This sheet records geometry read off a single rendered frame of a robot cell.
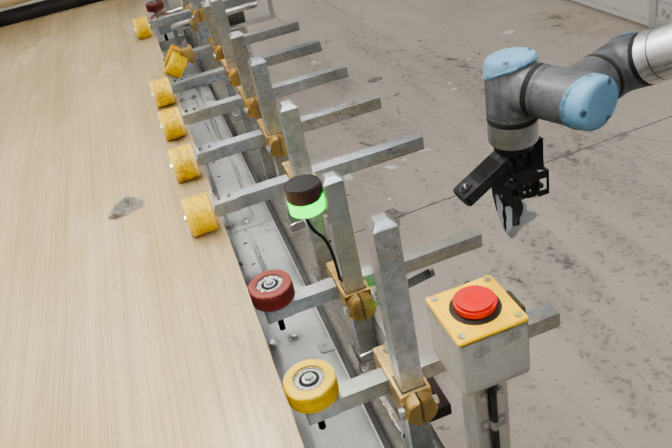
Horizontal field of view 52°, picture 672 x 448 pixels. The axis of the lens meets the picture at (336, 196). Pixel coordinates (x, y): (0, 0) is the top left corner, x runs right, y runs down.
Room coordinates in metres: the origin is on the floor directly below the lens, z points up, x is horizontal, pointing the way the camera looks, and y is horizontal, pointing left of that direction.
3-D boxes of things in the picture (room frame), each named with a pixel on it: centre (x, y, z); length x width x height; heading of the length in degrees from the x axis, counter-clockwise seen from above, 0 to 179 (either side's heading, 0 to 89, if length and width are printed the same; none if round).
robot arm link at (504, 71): (1.08, -0.34, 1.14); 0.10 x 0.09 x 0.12; 34
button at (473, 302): (0.47, -0.10, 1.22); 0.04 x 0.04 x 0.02
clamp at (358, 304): (0.99, 0.01, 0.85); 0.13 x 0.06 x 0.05; 12
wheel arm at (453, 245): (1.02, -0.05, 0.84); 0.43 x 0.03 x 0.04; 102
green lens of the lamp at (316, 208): (0.96, 0.05, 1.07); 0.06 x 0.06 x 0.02
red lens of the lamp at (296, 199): (0.96, 0.05, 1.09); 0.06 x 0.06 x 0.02
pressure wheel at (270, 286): (0.98, 0.15, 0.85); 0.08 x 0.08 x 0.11
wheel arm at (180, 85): (1.99, 0.20, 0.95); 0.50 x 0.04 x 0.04; 102
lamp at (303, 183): (0.96, 0.05, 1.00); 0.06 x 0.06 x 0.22; 12
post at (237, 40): (1.70, 0.16, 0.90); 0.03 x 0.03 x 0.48; 12
